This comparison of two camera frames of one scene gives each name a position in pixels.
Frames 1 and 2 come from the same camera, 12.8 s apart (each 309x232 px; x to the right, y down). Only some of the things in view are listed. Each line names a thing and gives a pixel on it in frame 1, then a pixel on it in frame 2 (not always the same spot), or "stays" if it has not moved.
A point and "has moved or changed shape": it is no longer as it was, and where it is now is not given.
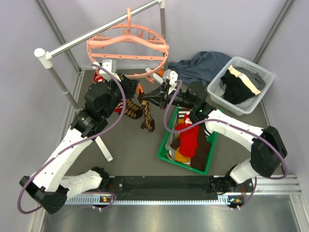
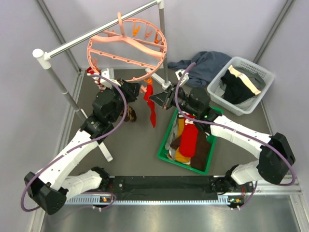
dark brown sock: (199, 162) stays
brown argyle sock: (133, 109) -> (130, 115)
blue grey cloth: (203, 67) stays
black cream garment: (238, 86) stays
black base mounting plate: (165, 188) stays
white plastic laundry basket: (267, 76) stays
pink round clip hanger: (134, 50) has moved or changed shape
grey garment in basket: (256, 79) stays
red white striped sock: (98, 77) has moved or changed shape
